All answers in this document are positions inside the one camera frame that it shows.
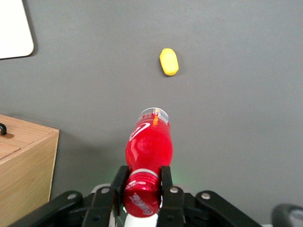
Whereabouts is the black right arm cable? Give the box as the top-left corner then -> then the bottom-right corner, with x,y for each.
270,203 -> 303,227

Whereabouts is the wooden two-drawer cabinet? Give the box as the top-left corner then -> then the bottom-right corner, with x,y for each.
0,114 -> 60,222

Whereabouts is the yellow lemon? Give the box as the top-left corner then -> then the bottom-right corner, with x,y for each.
159,48 -> 180,77

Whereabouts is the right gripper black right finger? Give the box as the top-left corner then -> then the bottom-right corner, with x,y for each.
157,166 -> 186,227

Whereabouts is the red coke bottle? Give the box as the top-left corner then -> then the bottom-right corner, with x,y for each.
122,107 -> 175,218

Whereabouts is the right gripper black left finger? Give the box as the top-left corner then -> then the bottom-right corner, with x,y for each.
82,165 -> 130,227

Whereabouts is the beige rectangular tray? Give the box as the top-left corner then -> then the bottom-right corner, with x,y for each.
0,0 -> 35,60

